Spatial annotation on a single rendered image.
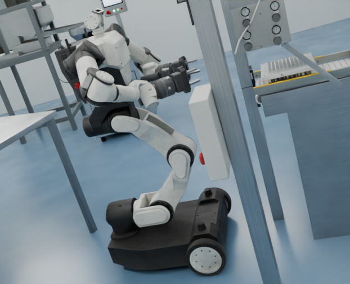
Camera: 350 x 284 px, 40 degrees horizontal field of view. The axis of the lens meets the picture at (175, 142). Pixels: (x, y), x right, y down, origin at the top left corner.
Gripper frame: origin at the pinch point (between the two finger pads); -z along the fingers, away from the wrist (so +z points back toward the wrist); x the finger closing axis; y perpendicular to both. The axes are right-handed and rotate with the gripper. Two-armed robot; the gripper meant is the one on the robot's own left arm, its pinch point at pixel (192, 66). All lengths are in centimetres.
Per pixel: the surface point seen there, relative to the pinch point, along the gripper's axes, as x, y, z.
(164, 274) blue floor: 98, 34, 35
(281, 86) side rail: 13.5, 16.0, -42.4
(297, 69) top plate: 8, 13, -50
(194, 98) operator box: -12, 95, -30
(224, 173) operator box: 12, 97, -33
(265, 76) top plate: 8.1, 14.3, -36.6
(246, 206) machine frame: 31, 86, -34
